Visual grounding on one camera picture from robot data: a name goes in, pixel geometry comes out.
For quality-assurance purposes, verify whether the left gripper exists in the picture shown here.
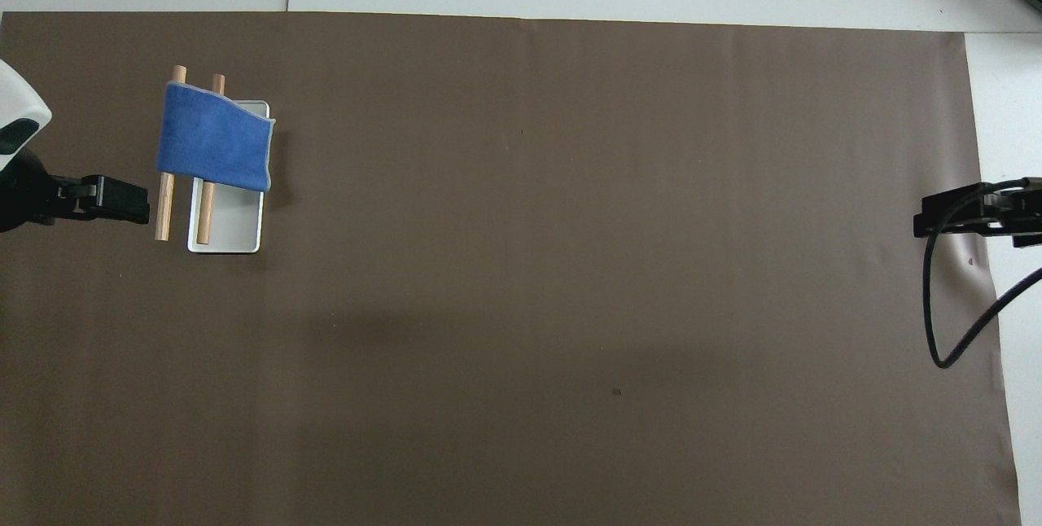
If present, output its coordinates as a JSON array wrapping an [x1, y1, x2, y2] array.
[[0, 147, 84, 235]]

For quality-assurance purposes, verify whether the blue towel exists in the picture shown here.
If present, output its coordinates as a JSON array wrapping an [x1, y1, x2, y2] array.
[[155, 81, 277, 195]]

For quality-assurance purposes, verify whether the black cable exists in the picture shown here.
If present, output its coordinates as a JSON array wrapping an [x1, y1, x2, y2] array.
[[922, 179, 1042, 370]]

